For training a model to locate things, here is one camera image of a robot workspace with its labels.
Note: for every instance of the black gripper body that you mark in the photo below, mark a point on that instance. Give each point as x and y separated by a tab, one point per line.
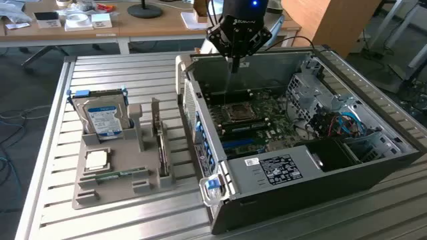
243	15

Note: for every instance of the black Nvidia graphics card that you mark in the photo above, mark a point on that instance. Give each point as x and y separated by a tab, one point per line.
163	150

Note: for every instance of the white paper stack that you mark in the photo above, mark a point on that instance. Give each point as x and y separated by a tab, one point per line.
191	22

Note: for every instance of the small brown wooden block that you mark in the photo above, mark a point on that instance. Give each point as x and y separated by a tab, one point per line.
201	7

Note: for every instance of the wooden cabinet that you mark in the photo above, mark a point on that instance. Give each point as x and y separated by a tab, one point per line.
334	25

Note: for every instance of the black round lamp base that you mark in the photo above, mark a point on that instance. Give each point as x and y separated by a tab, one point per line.
145	11

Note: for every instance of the perforated metal drive cage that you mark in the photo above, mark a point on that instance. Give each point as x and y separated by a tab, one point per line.
310	100

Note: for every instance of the metal CPU socket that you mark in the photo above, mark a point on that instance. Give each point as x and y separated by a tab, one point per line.
239	112

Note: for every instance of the red small parts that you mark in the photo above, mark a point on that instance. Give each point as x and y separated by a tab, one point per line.
106	7

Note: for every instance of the white labelled box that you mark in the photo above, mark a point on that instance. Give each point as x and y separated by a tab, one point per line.
100	21

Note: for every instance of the green Dell motherboard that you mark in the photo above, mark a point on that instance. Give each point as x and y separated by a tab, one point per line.
281	125

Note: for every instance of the flat white box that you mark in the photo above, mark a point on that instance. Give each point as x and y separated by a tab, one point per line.
78	27

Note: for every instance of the white tape roll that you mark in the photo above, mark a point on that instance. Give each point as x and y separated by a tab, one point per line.
78	18

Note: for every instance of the blue expansion slot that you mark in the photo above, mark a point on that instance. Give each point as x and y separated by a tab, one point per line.
241	143

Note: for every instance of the beige tape roll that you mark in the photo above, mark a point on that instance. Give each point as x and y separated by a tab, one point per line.
63	3

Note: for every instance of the hard disk with blue carrier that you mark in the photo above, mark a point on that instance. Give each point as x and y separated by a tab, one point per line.
102	117

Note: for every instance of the white box black top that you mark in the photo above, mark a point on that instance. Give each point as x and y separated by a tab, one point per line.
47	18

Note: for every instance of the black plastic fan shroud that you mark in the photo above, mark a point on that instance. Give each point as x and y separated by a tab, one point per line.
330	155

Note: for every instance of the grey printed parts rack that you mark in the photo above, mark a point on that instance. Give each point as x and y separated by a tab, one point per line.
130	160

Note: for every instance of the grey power supply unit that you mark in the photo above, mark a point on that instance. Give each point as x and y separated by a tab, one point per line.
241	175

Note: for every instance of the empty metal disk bay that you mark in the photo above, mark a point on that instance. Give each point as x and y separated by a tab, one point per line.
377	147

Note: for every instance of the white label card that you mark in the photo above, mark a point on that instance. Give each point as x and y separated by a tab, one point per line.
16	25

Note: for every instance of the blue case release latch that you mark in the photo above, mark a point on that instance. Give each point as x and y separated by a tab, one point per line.
211	185

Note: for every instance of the clear plastic bag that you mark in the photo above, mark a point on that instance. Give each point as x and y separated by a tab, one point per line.
14	15

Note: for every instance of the silver CPU chip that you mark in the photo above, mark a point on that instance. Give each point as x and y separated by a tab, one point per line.
96	160

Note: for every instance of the green RAM stick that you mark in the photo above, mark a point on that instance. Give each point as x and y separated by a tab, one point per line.
121	173

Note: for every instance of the open black PC case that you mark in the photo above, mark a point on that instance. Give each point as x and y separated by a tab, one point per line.
301	200

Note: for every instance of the white desk leg frame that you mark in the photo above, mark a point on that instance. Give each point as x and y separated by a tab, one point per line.
398	15

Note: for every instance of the wooden desk white frame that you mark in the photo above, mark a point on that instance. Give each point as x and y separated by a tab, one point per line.
34	33

